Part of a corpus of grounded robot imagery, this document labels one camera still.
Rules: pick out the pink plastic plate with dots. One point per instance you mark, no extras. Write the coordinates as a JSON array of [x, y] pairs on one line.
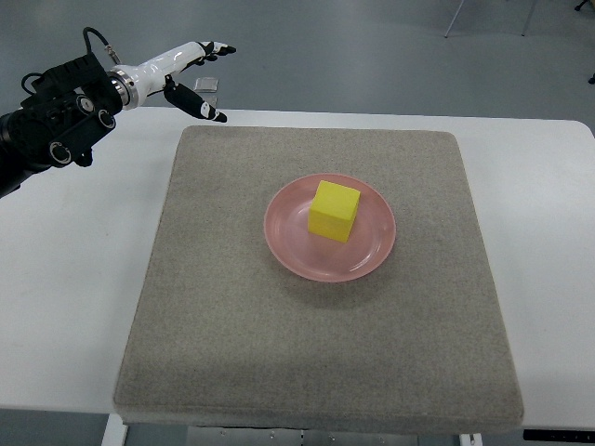
[[318, 258]]

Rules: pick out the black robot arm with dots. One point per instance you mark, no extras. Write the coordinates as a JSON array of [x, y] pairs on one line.
[[70, 108]]

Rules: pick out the clear floor socket cover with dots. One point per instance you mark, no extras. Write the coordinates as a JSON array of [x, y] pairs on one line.
[[207, 89]]

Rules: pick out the grey felt mat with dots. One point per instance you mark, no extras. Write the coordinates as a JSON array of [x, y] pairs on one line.
[[225, 335]]

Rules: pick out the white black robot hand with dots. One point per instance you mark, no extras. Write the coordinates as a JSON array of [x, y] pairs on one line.
[[136, 83]]

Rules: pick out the white table leg frame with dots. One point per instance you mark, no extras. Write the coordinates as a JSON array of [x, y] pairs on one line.
[[115, 433]]

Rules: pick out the metal chair legs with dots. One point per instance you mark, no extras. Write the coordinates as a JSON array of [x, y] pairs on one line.
[[491, 17]]

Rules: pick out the yellow foam block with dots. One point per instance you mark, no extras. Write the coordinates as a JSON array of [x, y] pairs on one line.
[[333, 211]]

